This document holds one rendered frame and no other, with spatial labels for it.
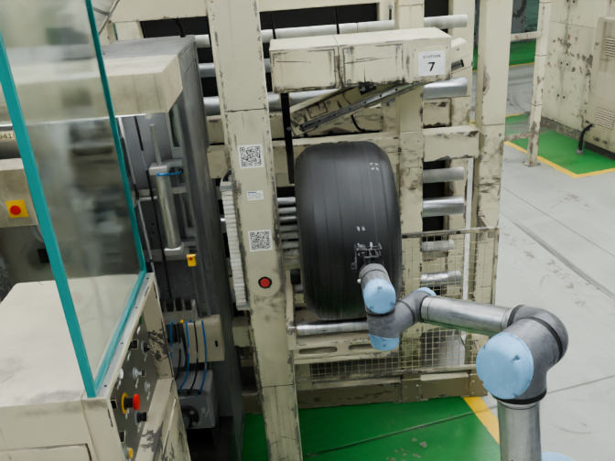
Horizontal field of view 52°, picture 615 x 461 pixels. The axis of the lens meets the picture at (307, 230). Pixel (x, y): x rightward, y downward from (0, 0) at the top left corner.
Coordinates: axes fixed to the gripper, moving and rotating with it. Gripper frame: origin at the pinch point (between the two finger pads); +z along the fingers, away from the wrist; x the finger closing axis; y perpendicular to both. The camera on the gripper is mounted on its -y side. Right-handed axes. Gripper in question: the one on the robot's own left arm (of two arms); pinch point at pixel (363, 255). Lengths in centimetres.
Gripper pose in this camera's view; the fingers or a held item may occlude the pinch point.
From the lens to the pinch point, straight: 186.7
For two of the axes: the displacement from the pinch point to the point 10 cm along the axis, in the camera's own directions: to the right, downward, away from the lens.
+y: -0.6, -9.4, -3.2
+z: -0.4, -3.2, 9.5
